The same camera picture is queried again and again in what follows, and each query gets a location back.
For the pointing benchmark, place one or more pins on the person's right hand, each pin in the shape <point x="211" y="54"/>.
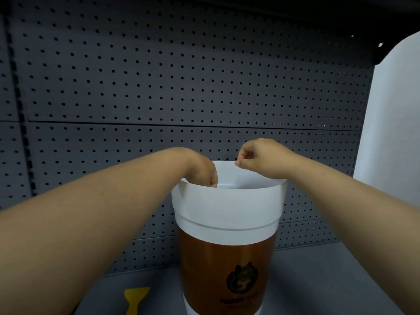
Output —
<point x="265" y="159"/>

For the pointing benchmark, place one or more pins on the person's left hand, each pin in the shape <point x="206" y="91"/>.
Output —
<point x="205" y="170"/>

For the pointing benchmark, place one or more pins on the brown white cup-shaped bin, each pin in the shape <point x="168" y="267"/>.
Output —
<point x="229" y="242"/>

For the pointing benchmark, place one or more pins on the person's right forearm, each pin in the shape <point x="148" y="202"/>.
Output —
<point x="361" y="219"/>

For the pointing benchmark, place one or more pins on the person's left forearm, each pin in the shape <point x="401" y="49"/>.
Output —
<point x="82" y="226"/>

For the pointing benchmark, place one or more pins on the grey pegboard back panel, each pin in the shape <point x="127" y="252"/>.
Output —
<point x="164" y="95"/>

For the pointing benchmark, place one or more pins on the grey metal shelf board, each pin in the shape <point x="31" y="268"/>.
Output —
<point x="328" y="282"/>

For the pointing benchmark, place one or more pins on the yellow plastic scraper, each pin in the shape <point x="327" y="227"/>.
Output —
<point x="136" y="298"/>

